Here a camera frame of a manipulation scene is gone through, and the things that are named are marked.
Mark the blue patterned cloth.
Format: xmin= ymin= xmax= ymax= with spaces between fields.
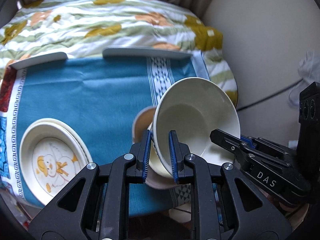
xmin=0 ymin=51 xmax=209 ymax=217

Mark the person's right hand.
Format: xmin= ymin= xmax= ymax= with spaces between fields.
xmin=265 ymin=192 xmax=308 ymax=214

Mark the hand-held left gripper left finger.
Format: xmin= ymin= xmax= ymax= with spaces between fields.
xmin=29 ymin=129 xmax=153 ymax=240

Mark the black cable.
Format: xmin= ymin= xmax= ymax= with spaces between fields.
xmin=236 ymin=79 xmax=304 ymax=111

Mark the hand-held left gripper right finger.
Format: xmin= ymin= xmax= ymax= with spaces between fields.
xmin=169 ymin=130 xmax=293 ymax=240

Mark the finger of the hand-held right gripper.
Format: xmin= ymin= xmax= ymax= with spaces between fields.
xmin=209 ymin=129 xmax=312 ymax=202
xmin=240 ymin=135 xmax=299 ymax=167

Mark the floral printed blanket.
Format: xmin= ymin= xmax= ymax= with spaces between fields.
xmin=0 ymin=0 xmax=238 ymax=107

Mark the white plate with duck print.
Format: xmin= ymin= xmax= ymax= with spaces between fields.
xmin=19 ymin=118 xmax=88 ymax=209

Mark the pink bowl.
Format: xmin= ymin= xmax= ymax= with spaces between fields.
xmin=132 ymin=106 xmax=177 ymax=190

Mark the white tray table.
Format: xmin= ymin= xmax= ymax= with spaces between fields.
xmin=9 ymin=47 xmax=193 ymax=70

